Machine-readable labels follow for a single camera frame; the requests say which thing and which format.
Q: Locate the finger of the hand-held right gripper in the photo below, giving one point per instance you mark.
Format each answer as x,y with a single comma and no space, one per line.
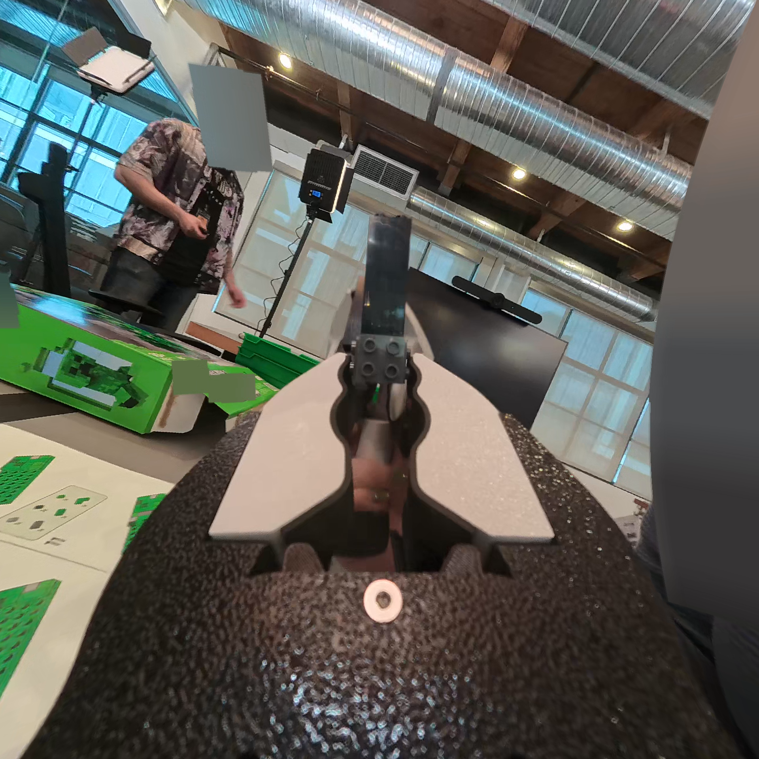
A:
420,338
354,314

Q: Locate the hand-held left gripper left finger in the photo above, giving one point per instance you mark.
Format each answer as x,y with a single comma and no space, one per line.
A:
278,468

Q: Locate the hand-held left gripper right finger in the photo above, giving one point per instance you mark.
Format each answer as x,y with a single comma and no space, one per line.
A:
480,474

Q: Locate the black and tan brick assembly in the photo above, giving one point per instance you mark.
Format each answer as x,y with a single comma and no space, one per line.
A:
385,284

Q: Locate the person's right forearm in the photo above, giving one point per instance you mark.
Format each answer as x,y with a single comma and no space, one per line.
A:
649,551

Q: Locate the grey desk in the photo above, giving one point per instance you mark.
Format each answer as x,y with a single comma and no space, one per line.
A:
178,442

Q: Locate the person's right hand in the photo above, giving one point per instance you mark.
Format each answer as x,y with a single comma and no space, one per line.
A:
376,480

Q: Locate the black monitor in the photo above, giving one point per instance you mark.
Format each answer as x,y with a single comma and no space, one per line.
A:
492,356

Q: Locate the black light stand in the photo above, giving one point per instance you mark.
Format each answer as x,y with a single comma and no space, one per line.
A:
290,273

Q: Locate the green plastic crate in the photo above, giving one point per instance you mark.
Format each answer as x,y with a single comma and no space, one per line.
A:
278,356

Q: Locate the black webcam bar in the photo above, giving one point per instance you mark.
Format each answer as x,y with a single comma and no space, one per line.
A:
498,299

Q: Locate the black light panel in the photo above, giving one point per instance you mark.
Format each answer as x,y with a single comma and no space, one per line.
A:
323,178

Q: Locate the white air vent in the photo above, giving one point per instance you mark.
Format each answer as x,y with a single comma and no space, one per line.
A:
385,169

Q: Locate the wooden side table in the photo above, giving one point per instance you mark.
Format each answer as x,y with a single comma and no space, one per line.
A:
207,335

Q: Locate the printed leaflet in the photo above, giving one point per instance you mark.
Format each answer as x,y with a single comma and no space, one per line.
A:
630,528

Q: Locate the round ceiling lamp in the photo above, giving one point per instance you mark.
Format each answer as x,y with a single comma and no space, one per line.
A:
285,60
624,225
519,174

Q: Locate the green instruction booklet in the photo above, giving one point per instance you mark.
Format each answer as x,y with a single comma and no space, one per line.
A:
59,545

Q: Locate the green cardboard box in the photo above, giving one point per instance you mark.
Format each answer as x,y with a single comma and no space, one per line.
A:
89,332

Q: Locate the black floor stand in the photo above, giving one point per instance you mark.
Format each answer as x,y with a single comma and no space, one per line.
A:
53,225

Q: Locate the white light panel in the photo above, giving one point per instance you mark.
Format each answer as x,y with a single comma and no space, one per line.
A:
112,65

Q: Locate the large silver ventilation duct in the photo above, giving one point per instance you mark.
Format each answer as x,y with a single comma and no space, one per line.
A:
474,101
652,41

